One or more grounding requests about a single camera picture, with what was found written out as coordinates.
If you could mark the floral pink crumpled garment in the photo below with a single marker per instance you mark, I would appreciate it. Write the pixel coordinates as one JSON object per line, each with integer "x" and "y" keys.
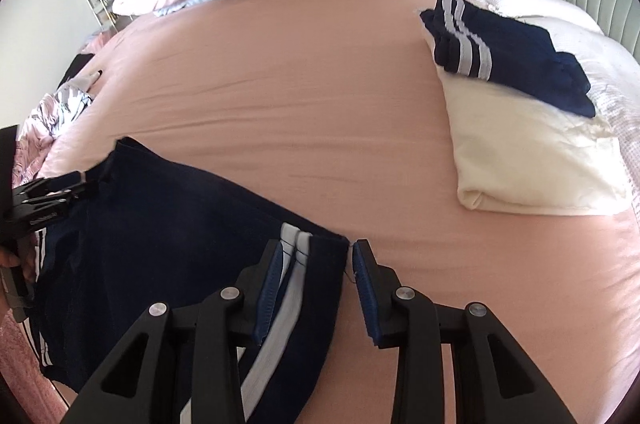
{"x": 47, "y": 121}

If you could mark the navy shorts with white stripes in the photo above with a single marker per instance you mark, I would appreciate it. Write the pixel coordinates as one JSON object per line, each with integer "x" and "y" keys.
{"x": 160, "y": 231}

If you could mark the pink bed sheet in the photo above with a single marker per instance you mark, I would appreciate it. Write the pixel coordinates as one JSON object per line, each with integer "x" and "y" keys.
{"x": 332, "y": 109}

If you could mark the folded navy striped garment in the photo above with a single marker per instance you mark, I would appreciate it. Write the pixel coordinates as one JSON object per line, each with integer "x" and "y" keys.
{"x": 479, "y": 44}

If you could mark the person's left hand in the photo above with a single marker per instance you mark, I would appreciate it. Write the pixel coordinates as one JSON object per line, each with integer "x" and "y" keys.
{"x": 9, "y": 260}

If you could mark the folded cream white garment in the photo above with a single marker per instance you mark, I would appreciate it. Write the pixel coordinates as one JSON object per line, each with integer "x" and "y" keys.
{"x": 525, "y": 149}

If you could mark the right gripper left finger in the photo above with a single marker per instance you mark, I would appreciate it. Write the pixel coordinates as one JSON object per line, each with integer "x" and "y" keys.
{"x": 172, "y": 356}

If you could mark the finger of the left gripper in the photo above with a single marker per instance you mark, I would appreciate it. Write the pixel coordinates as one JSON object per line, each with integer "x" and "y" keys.
{"x": 57, "y": 201}
{"x": 55, "y": 182}

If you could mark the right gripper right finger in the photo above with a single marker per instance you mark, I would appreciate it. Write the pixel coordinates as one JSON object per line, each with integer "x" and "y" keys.
{"x": 495, "y": 381}

